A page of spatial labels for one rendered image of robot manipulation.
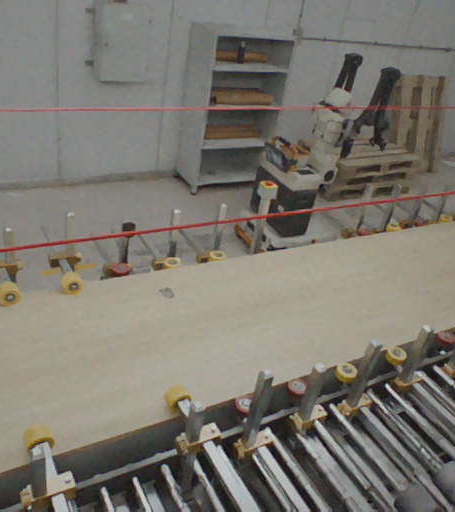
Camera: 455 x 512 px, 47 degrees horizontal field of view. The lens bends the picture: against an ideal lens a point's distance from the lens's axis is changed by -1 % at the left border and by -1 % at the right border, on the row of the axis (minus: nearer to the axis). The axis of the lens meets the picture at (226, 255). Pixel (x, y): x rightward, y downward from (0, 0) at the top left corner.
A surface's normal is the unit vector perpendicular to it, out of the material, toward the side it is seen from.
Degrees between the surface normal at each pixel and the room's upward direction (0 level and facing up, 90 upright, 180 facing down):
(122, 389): 0
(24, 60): 90
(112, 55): 90
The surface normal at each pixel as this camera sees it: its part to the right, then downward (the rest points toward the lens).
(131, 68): 0.48, 0.52
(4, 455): 0.16, -0.84
